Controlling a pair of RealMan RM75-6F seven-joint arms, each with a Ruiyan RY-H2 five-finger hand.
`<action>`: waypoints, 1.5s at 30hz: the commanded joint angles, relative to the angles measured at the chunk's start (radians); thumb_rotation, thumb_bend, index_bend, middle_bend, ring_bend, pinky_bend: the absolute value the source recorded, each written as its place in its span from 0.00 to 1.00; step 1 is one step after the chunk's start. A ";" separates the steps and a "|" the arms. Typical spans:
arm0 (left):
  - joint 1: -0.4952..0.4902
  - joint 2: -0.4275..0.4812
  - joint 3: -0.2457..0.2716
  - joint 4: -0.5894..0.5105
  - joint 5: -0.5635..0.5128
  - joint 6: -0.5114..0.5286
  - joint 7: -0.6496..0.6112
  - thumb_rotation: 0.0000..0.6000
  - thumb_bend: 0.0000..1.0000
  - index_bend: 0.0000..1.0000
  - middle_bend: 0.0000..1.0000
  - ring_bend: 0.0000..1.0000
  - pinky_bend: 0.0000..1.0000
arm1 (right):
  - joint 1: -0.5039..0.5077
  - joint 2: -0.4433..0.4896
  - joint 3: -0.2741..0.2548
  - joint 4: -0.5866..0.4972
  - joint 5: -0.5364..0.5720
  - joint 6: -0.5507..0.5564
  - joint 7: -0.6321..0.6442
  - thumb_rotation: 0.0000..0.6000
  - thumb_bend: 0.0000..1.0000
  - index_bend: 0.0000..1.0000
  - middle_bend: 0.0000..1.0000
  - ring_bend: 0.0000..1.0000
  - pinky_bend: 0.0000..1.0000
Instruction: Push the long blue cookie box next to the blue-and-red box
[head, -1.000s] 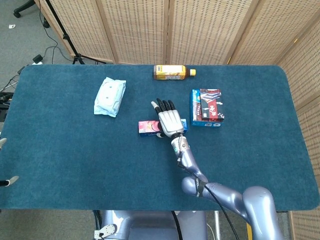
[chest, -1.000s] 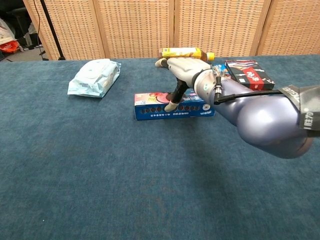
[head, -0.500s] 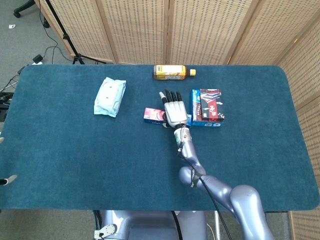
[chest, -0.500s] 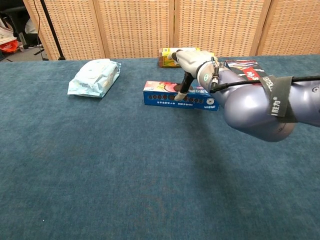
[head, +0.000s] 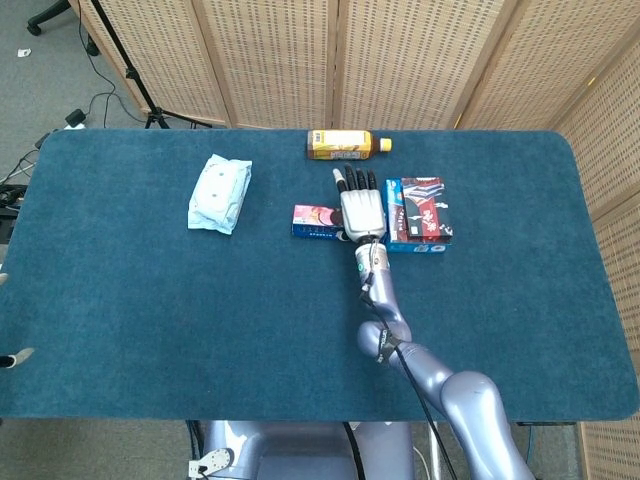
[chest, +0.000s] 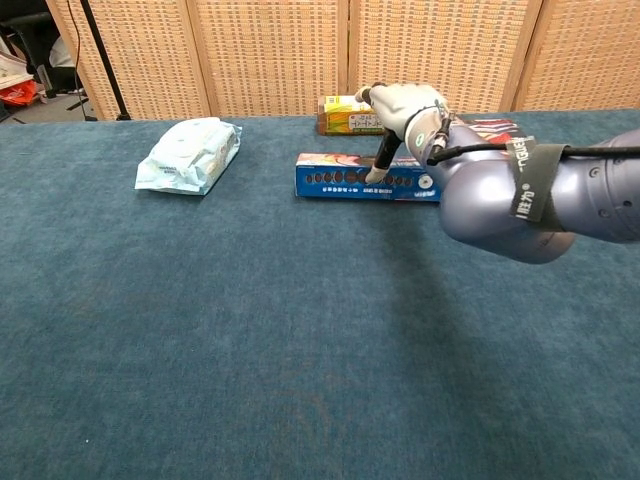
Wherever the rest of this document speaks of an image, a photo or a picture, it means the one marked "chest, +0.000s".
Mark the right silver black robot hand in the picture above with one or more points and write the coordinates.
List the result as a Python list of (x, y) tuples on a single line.
[(400, 102)]

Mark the long blue pink cookie box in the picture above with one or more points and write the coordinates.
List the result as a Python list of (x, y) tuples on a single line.
[(330, 180)]

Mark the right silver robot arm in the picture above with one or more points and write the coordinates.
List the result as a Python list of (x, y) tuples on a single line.
[(480, 200)]

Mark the yellow label tea bottle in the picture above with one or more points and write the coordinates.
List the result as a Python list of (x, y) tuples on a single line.
[(345, 120)]

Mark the black red snack box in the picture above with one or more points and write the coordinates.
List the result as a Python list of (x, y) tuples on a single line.
[(487, 127)]

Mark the pale blue wet wipes pack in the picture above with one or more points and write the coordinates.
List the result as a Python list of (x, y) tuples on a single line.
[(187, 155)]

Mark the wicker folding screen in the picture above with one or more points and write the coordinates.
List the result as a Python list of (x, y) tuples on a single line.
[(275, 55)]

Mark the blue carpet table mat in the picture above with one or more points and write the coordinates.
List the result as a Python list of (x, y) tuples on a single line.
[(250, 325)]

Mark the black tripod stand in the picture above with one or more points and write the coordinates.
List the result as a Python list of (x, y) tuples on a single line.
[(102, 55)]

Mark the orange plastic bag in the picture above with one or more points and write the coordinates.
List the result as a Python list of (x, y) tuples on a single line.
[(20, 94)]

